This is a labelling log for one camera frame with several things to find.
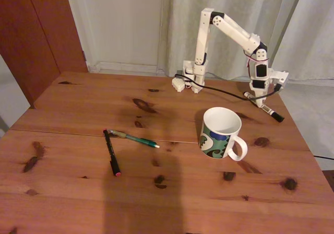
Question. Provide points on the white controller board case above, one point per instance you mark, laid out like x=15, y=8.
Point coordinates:
x=178, y=84

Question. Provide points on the white mug green blue pattern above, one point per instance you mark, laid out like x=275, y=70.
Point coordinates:
x=221, y=129

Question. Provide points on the brown wooden cabinet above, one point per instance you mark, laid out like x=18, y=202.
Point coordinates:
x=31, y=35

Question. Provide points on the white marker black cap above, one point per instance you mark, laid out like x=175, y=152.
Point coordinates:
x=274, y=114

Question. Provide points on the green transparent pen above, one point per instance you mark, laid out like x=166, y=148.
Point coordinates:
x=135, y=139

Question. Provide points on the black pen red end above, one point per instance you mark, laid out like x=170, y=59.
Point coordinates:
x=112, y=155

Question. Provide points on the silver camera box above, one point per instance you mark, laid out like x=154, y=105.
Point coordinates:
x=280, y=77

